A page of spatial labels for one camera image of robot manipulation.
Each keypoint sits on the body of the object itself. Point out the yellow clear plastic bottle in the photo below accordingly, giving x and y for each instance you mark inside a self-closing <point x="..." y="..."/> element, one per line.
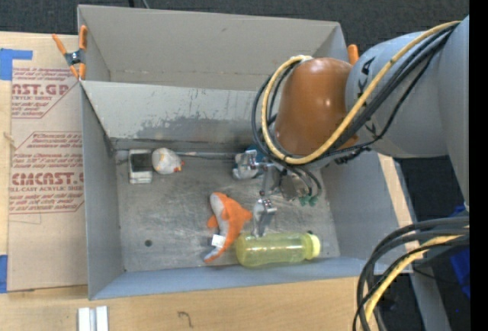
<point x="278" y="248"/>

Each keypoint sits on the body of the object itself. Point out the brown cardboard board red print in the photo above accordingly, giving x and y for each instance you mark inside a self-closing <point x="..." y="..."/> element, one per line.
<point x="45" y="154"/>

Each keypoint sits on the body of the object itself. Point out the orange and grey toy fish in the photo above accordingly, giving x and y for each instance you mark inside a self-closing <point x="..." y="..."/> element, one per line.
<point x="228" y="217"/>

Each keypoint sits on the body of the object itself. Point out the grey metal bin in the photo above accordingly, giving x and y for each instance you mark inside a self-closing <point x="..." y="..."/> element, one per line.
<point x="171" y="207"/>

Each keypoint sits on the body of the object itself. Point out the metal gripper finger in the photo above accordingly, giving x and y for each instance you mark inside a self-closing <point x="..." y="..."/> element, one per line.
<point x="244" y="168"/>
<point x="261" y="220"/>

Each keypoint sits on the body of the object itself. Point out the white box with dark window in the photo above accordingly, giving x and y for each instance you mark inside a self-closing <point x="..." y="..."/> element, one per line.
<point x="139" y="166"/>

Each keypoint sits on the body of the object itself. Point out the white toy chicken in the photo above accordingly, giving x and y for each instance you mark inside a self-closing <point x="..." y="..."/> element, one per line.
<point x="165" y="161"/>

